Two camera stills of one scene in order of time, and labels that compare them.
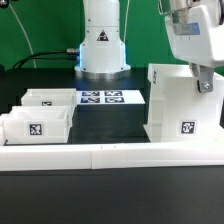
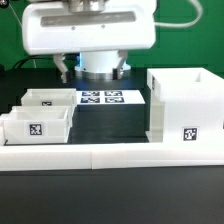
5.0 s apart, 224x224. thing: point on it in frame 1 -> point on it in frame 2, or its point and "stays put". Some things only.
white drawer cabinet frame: x=178 y=110 stays put
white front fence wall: x=98 y=156 stays put
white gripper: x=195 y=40 -> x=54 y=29
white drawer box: x=37 y=125 stays put
